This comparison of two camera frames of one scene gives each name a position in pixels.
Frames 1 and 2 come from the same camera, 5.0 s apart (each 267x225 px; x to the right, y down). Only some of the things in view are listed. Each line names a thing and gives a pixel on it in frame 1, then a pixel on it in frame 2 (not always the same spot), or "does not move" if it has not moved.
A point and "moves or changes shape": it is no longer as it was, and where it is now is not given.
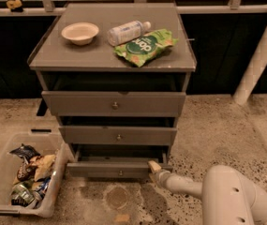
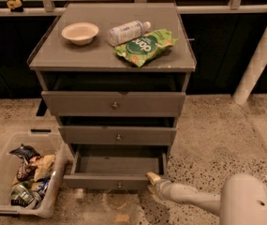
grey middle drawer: x=117 y=135 does not move
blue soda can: x=39 y=193 does not move
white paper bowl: x=81 y=33 does not move
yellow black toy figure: x=15 y=6 does not move
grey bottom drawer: x=115 y=168 moves or changes shape
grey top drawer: x=113 y=103 does not move
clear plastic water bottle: x=126 y=32 does not move
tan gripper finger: x=155 y=177 to x=153 y=189
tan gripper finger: x=155 y=167 to x=153 y=177
